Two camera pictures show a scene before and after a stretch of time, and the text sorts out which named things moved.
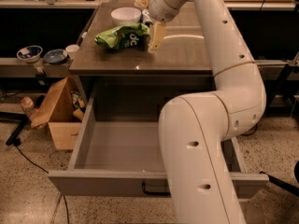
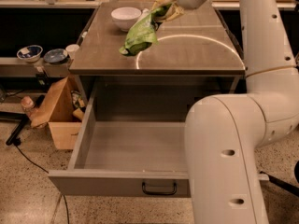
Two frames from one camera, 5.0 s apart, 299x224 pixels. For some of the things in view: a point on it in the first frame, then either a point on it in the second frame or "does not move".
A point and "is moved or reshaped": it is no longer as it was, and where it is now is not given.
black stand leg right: x=291 y=189 does not move
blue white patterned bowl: x=30 y=53 does not move
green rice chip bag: x=130 y=37 is moved or reshaped
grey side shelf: x=13 y=67 does not move
